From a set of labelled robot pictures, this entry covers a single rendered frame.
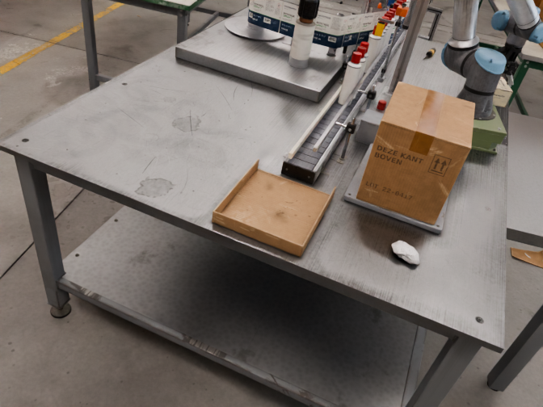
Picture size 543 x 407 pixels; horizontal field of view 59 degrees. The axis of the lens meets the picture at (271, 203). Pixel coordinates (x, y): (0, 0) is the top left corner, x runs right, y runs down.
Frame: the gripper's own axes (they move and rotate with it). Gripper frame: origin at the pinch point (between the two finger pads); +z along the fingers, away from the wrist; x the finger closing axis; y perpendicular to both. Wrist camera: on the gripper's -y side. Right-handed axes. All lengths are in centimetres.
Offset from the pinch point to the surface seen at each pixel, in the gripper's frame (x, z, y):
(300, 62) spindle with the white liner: -86, 1, 11
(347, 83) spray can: -68, -5, 40
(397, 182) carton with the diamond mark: -53, -3, 97
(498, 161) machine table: -6, 9, 52
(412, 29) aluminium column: -44.1, -19.9, 8.6
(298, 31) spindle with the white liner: -90, -11, 11
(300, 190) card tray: -79, 9, 93
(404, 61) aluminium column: -43.0, -6.4, 8.8
